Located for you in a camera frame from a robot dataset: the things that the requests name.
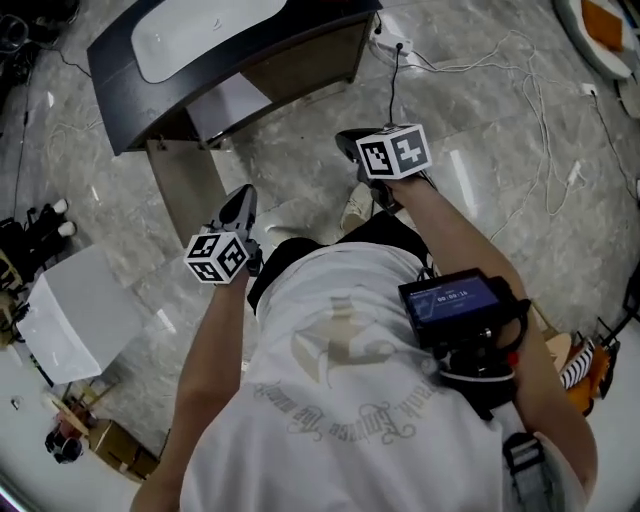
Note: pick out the person's right forearm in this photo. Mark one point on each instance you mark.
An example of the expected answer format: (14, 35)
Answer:
(450, 235)

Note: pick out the brown wooden cabinet door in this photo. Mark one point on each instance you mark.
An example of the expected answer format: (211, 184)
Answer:
(310, 60)
(185, 190)

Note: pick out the white power strip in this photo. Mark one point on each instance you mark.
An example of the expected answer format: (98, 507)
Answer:
(392, 44)

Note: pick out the person's right shoe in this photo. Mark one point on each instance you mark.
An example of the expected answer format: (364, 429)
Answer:
(357, 207)

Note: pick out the white sink basin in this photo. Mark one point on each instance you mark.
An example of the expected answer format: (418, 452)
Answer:
(200, 35)

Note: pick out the person's black shorts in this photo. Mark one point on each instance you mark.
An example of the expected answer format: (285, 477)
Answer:
(385, 240)

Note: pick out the white wall adapter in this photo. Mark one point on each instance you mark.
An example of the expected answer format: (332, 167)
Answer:
(590, 90)

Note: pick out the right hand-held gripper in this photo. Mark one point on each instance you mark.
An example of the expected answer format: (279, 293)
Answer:
(395, 152)

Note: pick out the round white platform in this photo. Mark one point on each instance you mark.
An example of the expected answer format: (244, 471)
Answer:
(575, 30)

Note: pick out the person's left forearm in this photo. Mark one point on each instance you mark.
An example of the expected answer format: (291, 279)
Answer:
(215, 340)

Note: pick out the person's white printed t-shirt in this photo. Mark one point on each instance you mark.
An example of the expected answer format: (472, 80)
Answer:
(350, 400)

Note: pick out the black-topped wooden sink cabinet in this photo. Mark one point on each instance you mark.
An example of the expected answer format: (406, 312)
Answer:
(115, 75)

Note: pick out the orange bag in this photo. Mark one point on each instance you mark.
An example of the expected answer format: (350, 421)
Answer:
(602, 370)

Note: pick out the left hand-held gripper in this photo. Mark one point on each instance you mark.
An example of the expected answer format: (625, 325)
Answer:
(215, 257)

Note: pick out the black white striped cloth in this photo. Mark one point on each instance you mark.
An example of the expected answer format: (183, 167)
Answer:
(580, 365)

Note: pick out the orange mat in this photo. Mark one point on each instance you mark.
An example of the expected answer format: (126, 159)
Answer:
(602, 22)

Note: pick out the white square box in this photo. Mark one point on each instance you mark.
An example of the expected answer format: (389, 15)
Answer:
(80, 320)

